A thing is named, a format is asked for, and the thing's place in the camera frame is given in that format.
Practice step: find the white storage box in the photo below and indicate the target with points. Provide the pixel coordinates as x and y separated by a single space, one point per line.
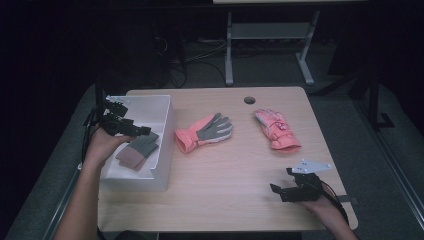
156 110

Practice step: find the pink ski glove grey palm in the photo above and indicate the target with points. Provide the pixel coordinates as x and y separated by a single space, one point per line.
203 133

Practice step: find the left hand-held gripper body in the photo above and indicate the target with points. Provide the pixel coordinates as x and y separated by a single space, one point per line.
115 121

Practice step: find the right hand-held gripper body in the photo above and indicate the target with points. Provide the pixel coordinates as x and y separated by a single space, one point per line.
306 186

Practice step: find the grey metal rail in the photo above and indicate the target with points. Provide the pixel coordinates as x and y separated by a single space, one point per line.
393 166
60 213

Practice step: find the person's left hand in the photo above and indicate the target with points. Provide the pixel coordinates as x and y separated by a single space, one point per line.
103 148

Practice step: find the white metal table frame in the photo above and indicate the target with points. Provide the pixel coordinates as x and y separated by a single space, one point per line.
270 31

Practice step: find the black metal stand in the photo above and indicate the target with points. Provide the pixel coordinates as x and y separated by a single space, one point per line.
99 90
375 100

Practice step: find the person's right hand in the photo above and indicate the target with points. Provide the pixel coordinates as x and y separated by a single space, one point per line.
320 205

